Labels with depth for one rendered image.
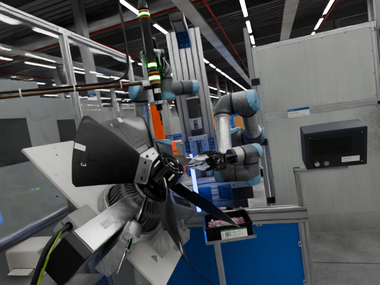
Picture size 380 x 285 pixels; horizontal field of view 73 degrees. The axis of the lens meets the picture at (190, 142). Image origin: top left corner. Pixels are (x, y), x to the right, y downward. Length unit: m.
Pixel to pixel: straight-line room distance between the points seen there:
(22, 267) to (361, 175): 2.76
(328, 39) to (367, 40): 0.33
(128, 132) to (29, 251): 0.60
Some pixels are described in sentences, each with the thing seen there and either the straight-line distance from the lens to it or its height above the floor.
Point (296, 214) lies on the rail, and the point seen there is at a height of 0.82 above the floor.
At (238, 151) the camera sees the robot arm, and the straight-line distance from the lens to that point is 1.20.
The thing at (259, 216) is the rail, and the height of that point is 0.82.
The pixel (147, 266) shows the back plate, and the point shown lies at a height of 0.90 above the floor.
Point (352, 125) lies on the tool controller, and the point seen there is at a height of 1.24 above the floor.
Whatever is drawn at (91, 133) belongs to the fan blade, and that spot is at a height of 1.38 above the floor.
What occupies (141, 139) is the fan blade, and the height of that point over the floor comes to 1.32.
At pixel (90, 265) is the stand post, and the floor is 0.87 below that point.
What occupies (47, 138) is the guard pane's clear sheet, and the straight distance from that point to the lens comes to 1.58.
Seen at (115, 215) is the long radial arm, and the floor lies 1.12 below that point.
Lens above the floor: 1.37
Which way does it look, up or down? 5 degrees down
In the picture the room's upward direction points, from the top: 9 degrees counter-clockwise
